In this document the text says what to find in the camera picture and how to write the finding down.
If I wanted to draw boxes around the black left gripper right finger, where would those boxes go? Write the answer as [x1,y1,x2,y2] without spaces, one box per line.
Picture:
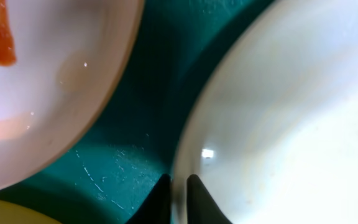
[186,174,231,224]

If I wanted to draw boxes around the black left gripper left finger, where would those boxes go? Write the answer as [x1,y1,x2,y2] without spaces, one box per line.
[126,174,172,224]

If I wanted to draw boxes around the cream white plate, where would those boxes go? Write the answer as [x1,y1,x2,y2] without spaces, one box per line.
[173,0,358,223]

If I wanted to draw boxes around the white plate with ketchup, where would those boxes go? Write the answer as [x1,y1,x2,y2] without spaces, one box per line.
[0,1,145,190]

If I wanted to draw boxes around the teal plastic tray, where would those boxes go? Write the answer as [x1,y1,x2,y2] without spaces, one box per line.
[0,0,270,223]

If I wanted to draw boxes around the yellow plate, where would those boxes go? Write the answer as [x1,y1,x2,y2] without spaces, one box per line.
[0,200,60,224]

